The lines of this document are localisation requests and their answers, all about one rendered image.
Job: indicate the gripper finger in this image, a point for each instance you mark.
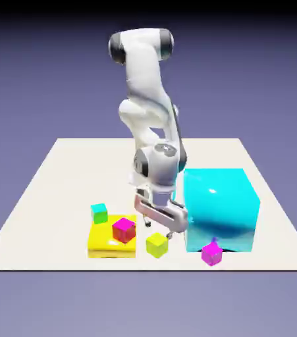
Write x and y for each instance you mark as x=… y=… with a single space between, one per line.
x=146 y=220
x=169 y=235

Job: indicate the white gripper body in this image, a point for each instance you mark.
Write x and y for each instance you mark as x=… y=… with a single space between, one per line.
x=164 y=214

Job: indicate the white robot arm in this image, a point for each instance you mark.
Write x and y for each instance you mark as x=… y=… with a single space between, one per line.
x=148 y=87

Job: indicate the small yellow cube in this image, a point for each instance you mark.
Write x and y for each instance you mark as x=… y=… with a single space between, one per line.
x=156 y=245

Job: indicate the small red cube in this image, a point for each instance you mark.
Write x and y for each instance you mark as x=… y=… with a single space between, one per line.
x=124 y=230

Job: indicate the small magenta cube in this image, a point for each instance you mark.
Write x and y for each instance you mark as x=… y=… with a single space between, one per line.
x=211 y=254

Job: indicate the small green cube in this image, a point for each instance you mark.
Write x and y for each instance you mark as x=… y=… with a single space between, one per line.
x=99 y=213

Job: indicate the large yellow box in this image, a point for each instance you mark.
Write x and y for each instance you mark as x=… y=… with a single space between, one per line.
x=103 y=241

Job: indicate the large cyan box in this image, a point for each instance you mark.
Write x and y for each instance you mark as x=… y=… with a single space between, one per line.
x=220 y=208

